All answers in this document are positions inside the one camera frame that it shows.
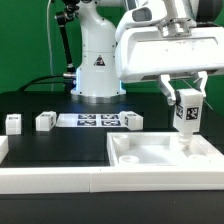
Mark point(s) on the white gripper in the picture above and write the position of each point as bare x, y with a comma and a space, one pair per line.
142, 54

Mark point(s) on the white square tabletop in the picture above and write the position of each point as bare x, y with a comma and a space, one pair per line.
160, 149

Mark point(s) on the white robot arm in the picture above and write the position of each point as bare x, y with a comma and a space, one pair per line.
96, 77

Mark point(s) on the white tag marker sheet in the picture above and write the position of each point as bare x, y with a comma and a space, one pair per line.
88, 120

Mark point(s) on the white left fence piece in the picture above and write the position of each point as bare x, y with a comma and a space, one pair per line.
3, 147

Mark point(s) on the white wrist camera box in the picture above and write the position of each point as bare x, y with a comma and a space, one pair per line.
152, 12

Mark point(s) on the white front fence wall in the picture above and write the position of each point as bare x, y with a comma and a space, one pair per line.
106, 179

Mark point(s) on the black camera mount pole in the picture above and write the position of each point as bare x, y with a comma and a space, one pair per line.
62, 18

